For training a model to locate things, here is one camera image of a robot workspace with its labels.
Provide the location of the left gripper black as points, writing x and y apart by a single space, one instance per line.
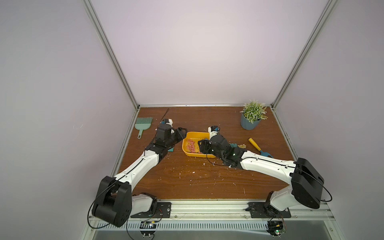
179 134

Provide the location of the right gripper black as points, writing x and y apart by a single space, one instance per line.
204 145

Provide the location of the yellow plastic storage box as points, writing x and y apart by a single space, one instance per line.
191 147

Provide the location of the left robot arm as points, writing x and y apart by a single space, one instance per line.
114 202

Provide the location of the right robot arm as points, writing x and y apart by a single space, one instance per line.
305 184

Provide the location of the green plastic dustpan brush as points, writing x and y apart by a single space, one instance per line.
143 124

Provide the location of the potted green plant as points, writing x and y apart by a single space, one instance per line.
252 114

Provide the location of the left controller board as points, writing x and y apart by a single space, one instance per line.
148 229

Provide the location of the controller board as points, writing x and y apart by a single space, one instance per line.
148 229
276 228

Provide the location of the right controller board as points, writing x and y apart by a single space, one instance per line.
276 228

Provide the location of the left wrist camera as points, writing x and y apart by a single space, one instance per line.
167 121

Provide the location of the yellow blue handled tool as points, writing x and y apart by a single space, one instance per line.
265 154

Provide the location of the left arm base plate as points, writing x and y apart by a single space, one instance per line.
157 210

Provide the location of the aluminium front rail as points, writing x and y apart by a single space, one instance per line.
234 210

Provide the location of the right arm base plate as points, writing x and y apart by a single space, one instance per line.
262 210

